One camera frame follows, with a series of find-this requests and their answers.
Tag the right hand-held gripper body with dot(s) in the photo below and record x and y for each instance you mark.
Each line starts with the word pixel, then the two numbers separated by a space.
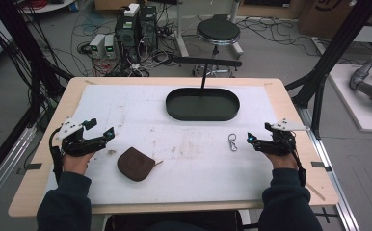
pixel 280 141

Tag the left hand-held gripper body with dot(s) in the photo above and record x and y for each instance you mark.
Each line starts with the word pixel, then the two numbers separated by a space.
pixel 74 144

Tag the brown leather pouch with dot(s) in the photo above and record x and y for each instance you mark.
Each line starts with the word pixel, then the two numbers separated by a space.
pixel 134 164

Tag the black oval tray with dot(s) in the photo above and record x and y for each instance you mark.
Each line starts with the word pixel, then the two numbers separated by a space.
pixel 202 106

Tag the person's left hand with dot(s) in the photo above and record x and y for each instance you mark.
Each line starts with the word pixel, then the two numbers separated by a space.
pixel 76 163

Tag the person's right hand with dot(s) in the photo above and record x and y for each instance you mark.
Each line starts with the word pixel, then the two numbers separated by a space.
pixel 283 161

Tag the wooden table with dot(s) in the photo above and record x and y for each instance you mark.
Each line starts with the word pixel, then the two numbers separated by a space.
pixel 303 150

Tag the white table mat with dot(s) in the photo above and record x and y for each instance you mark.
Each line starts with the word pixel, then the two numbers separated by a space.
pixel 187 160

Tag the grey power supply unit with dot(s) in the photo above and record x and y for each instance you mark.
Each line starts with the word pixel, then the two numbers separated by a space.
pixel 96 45
pixel 110 46

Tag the white board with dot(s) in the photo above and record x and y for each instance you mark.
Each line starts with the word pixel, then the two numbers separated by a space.
pixel 351 96

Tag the black T-shaped stand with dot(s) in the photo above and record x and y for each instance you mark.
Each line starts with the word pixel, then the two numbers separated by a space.
pixel 206 61

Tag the black computer tower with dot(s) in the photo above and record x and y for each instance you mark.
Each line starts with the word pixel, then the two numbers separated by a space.
pixel 126 37
pixel 148 27

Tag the black round stool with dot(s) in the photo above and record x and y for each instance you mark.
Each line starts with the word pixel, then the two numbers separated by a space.
pixel 218 31

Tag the person's lap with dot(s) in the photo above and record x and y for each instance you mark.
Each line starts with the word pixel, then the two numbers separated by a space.
pixel 174 223

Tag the white box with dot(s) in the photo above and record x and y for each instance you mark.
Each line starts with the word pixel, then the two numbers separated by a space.
pixel 131 10

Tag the cardboard box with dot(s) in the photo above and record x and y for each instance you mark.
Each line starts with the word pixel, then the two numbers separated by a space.
pixel 332 16

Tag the aluminium rail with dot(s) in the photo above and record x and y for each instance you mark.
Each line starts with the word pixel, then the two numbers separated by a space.
pixel 333 176
pixel 4 166

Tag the black metal frame post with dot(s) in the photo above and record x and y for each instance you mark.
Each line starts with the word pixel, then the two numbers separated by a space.
pixel 335 48

